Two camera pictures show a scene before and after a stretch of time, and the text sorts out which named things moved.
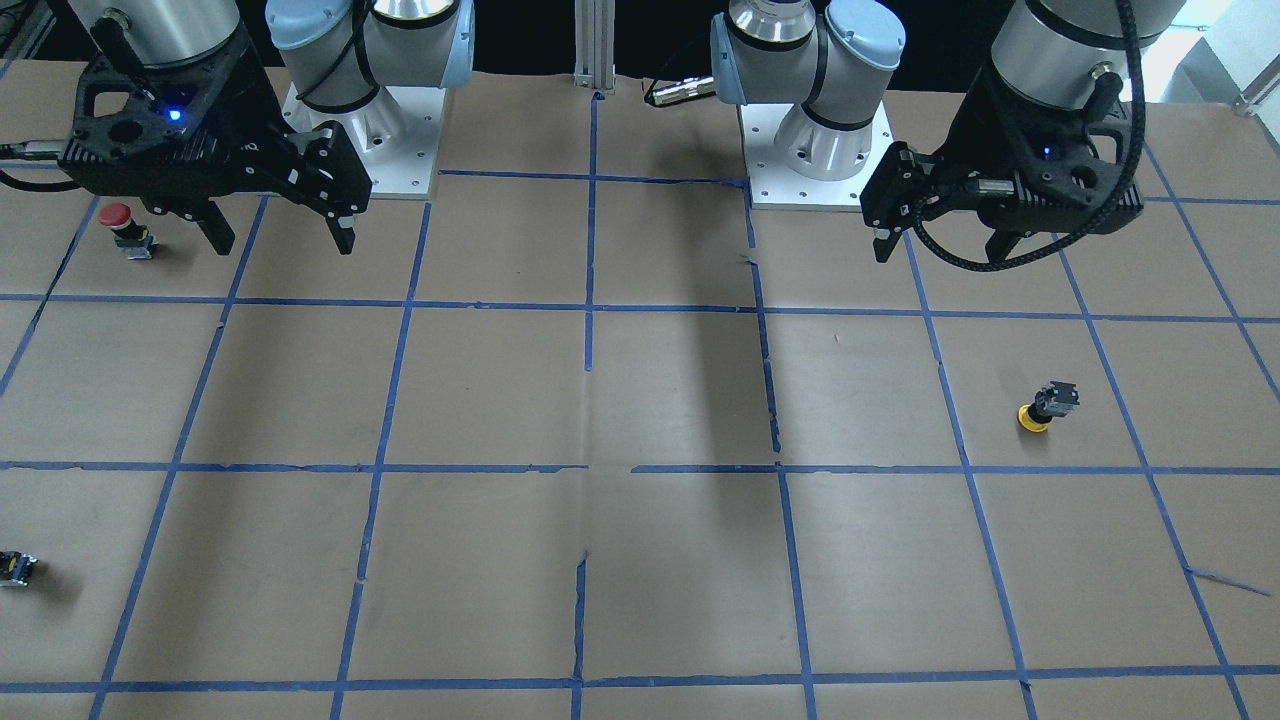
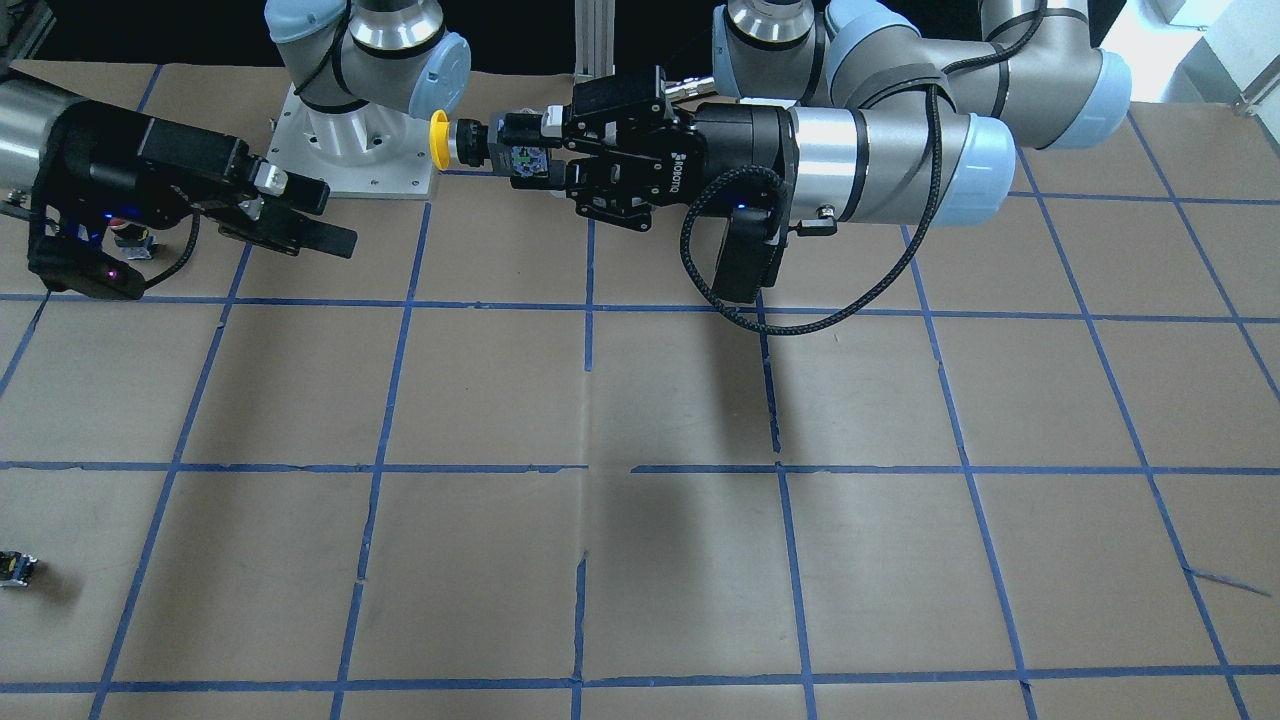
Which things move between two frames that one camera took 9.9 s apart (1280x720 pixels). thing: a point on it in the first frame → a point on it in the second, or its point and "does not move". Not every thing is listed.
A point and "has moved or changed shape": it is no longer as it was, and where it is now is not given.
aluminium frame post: (594, 44) does not move
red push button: (134, 239) does not move
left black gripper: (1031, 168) → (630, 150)
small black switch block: (15, 568) does not move
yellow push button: (1055, 400) has moved or changed shape
